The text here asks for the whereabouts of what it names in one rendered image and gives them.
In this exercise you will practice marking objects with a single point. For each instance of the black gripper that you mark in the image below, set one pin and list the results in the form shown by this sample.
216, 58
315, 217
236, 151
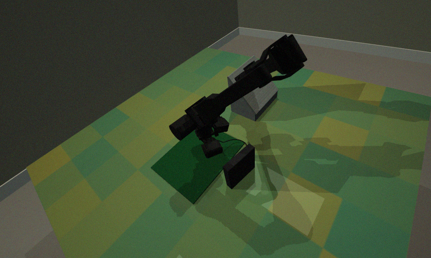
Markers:
211, 146

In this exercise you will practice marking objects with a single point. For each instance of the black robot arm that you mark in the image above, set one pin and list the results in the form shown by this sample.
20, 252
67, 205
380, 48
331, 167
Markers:
286, 57

